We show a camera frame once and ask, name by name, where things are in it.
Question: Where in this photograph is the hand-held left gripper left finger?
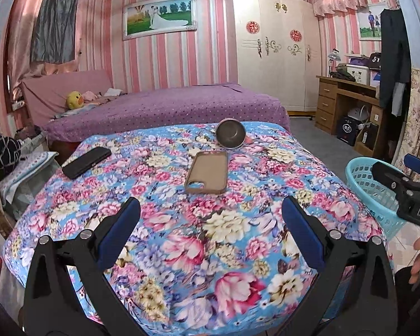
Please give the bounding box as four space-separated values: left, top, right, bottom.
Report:
19 197 143 336

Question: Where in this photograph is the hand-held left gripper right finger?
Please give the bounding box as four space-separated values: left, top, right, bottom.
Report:
281 195 398 336

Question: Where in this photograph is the light blue plastic basket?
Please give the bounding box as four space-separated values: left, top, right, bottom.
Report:
346 157 412 241

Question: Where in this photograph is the person's right hand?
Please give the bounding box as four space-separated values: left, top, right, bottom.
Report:
408 233 420 285

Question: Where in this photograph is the brown cardboard box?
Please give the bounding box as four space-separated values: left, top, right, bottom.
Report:
355 122 379 152

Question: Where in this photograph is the black cardboard box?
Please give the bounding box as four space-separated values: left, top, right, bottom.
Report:
336 115 360 147

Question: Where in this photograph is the white helmet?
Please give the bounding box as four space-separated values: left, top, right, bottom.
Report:
346 104 370 123

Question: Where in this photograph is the floral blanket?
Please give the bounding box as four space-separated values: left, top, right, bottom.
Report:
2 121 395 336

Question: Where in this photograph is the black phone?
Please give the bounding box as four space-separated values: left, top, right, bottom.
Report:
61 147 112 180

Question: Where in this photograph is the wooden desk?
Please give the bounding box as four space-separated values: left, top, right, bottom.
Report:
315 75 386 159

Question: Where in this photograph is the white storage box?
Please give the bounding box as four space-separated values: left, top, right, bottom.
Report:
346 65 372 85

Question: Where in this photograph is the brown phone case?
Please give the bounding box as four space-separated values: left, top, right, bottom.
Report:
185 150 229 196

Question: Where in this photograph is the dark hanging coat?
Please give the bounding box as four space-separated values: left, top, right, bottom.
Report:
379 9 412 117

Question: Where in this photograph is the floral cushion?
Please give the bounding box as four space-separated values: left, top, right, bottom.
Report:
0 150 59 214

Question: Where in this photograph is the dark bag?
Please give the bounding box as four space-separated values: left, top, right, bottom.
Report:
329 67 352 80

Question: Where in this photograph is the black cap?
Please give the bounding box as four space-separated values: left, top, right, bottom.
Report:
367 52 382 71

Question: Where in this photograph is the pink metal mug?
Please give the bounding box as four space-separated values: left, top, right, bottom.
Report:
215 119 253 151

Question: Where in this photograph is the desk lamp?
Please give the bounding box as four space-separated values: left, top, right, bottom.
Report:
327 49 342 78

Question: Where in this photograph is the purple dotted bed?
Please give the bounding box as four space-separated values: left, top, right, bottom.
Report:
44 83 291 148

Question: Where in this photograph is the black white patterned bag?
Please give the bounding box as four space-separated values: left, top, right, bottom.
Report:
0 135 24 179

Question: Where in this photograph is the yellow duck plush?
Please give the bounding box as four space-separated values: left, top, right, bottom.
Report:
66 91 84 110

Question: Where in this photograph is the white wardrobe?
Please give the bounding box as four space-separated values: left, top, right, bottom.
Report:
231 0 323 113

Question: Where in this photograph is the small framed photo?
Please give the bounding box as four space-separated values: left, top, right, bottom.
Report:
358 3 386 41

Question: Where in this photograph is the pink covered headboard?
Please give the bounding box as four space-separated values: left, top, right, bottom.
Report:
21 69 115 127

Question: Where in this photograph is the framed wedding picture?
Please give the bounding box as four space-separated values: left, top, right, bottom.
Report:
122 0 197 41

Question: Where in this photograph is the grey curtain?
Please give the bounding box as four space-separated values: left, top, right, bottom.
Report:
30 0 80 64

